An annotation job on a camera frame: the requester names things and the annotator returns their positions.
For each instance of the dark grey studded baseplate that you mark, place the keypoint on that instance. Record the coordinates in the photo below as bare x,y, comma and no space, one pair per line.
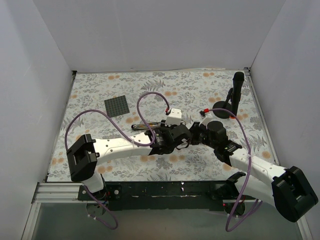
116,106

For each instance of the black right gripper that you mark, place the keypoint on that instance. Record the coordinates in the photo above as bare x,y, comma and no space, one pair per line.
195,132

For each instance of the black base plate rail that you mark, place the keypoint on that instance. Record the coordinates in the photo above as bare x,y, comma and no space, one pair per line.
162,195

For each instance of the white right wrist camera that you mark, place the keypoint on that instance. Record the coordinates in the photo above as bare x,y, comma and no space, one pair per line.
206,117

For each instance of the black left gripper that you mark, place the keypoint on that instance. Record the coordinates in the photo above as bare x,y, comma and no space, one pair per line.
185,135

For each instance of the black microphone on stand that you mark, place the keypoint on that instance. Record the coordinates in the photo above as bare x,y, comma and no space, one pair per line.
229,108

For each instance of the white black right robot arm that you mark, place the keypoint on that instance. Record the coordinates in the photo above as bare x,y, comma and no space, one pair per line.
287,189

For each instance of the floral patterned table mat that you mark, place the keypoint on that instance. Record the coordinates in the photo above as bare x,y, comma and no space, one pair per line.
151,92

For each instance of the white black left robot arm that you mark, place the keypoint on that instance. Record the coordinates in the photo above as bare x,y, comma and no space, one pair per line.
87,153

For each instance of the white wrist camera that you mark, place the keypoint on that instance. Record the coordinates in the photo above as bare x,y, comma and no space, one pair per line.
173,117
206,117

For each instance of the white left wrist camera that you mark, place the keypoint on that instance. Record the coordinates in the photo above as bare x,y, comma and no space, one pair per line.
173,117

